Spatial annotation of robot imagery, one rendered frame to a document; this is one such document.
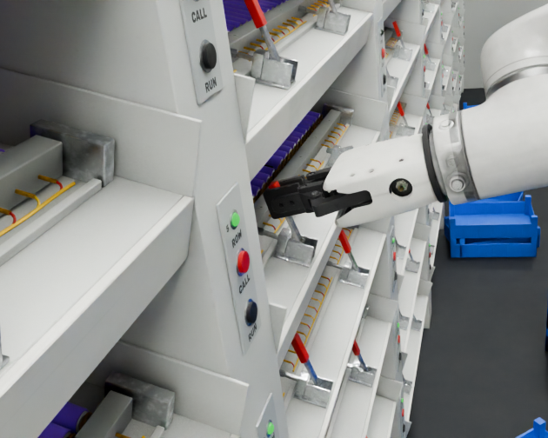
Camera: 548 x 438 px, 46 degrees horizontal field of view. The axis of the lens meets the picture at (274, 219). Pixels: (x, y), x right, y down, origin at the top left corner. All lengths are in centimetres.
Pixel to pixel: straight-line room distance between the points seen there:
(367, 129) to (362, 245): 20
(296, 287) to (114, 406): 25
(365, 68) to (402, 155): 49
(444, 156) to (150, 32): 30
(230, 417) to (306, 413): 30
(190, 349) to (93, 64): 20
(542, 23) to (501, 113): 9
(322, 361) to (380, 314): 42
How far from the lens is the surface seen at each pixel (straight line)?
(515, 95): 60
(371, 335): 122
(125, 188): 40
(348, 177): 59
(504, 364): 199
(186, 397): 49
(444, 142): 59
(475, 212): 265
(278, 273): 66
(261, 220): 71
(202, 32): 42
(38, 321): 30
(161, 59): 38
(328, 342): 88
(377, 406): 136
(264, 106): 56
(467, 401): 186
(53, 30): 41
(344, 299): 97
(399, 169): 58
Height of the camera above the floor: 122
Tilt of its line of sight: 25 degrees down
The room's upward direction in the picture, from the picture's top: 8 degrees counter-clockwise
